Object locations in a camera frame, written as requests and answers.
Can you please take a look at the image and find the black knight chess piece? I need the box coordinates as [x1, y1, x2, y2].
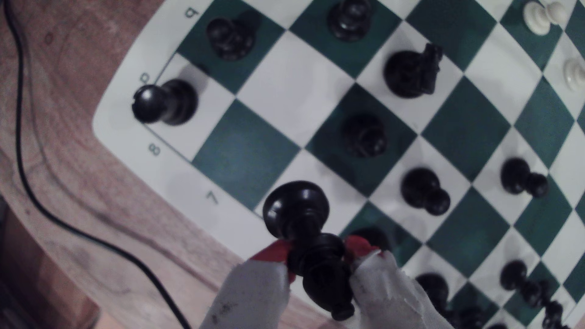
[384, 42, 444, 99]

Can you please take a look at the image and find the green and white chess mat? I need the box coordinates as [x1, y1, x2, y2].
[91, 0, 585, 329]

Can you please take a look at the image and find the black rook chess piece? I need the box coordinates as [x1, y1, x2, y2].
[131, 79, 199, 126]

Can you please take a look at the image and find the black bishop chess piece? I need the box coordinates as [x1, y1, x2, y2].
[263, 180, 359, 321]

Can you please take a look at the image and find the black king chess piece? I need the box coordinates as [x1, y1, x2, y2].
[415, 273, 451, 316]

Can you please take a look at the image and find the black queen chess piece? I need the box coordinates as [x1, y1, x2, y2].
[349, 227, 394, 256]

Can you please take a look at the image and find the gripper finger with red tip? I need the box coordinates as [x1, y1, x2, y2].
[199, 240, 295, 329]
[343, 235, 453, 329]

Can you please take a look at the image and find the black pawn chess piece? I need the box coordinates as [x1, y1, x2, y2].
[206, 11, 260, 62]
[340, 114, 388, 158]
[499, 260, 554, 298]
[327, 0, 373, 43]
[401, 167, 452, 217]
[500, 157, 549, 199]

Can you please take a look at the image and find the black cable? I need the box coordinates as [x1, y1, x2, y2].
[2, 0, 193, 329]

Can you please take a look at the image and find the white pawn chess piece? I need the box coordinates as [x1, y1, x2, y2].
[563, 57, 585, 92]
[522, 1, 567, 36]

